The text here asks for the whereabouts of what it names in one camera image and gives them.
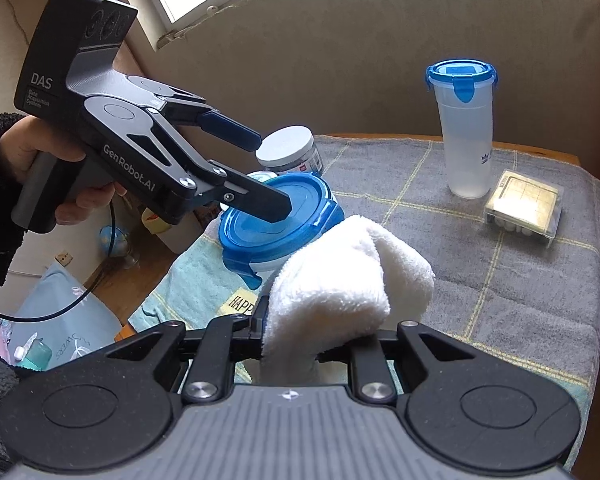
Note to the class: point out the white trash bin yellow bag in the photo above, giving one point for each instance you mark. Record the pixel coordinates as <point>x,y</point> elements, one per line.
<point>155,222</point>

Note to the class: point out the clear jar white lid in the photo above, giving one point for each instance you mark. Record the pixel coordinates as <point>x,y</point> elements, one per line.
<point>285,147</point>

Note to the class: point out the grey teal checked table cloth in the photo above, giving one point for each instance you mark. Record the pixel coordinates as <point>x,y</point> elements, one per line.
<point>480,285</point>

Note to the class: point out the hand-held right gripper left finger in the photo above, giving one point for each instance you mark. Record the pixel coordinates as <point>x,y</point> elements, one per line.
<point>220,355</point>

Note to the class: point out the white round powder tin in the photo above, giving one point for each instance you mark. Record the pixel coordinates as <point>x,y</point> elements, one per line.
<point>262,176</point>

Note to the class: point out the tall translucent cup blue lid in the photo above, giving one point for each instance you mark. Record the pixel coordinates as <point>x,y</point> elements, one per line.
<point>467,150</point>
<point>260,245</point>

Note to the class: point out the light blue floral bedding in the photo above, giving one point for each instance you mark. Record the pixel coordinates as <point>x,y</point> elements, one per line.
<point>65,320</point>

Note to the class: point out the small blue globe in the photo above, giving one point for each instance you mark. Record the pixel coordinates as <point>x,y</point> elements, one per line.
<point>112,240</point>

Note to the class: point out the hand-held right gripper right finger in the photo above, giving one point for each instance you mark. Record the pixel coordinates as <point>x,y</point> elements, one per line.
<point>367,370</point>

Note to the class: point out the person's left hand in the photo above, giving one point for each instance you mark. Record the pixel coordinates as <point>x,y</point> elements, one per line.
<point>35,135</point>

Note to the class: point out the white towel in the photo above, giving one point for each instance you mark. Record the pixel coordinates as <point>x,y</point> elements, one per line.
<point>330,280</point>

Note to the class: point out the small teal bottle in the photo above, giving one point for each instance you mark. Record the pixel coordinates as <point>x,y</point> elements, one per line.
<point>37,355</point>

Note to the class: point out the clear box with grid board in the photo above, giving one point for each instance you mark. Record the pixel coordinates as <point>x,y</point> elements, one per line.
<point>525,200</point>

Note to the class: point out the white power strip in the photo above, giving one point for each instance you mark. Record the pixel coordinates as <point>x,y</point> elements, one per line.
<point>65,259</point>

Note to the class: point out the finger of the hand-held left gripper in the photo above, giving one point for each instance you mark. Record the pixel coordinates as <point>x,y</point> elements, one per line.
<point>260,200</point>
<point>230,130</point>

